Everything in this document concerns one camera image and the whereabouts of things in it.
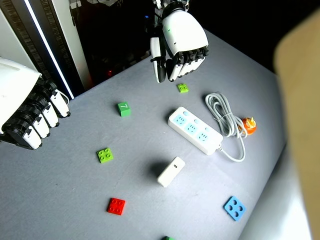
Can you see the white power strip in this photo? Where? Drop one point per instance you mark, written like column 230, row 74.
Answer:
column 190, row 130

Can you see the white charger block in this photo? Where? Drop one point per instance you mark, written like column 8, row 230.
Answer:
column 171, row 172

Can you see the small light green brick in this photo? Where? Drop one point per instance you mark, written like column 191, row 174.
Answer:
column 183, row 88

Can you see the green number cube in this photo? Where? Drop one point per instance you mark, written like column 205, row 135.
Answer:
column 124, row 111

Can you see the small orange toy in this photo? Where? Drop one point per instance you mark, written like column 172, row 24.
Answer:
column 250, row 127

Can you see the blurred tan panel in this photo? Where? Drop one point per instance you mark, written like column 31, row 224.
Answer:
column 300, row 100

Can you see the white light strip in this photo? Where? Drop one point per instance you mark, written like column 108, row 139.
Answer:
column 50, row 50

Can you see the large light green brick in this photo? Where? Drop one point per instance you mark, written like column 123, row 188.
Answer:
column 105, row 155

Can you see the blue four-hole foam block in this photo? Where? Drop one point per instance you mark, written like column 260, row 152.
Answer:
column 235, row 208

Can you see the red toy brick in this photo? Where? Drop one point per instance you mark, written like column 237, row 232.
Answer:
column 116, row 206

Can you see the grey table cloth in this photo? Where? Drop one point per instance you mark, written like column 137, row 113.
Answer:
column 75, row 187

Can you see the dark green block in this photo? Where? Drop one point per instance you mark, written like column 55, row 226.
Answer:
column 168, row 238

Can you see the white wall panel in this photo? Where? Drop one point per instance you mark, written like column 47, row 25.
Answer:
column 10, row 40

